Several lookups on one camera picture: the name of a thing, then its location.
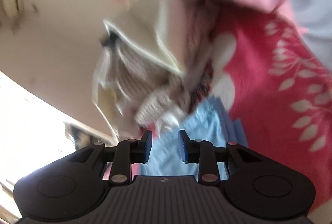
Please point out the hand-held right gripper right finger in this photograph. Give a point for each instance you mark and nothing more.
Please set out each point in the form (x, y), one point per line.
(182, 146)

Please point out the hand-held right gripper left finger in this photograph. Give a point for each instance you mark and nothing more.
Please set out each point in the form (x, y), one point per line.
(147, 143)

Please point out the blue printed t-shirt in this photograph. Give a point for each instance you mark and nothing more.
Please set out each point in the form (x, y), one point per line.
(207, 120)

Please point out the houndstooth knit sweater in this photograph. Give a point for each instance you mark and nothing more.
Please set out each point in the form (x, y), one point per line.
(140, 71)

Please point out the pink floral blanket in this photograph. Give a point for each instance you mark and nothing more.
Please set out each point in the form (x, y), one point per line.
(259, 71)

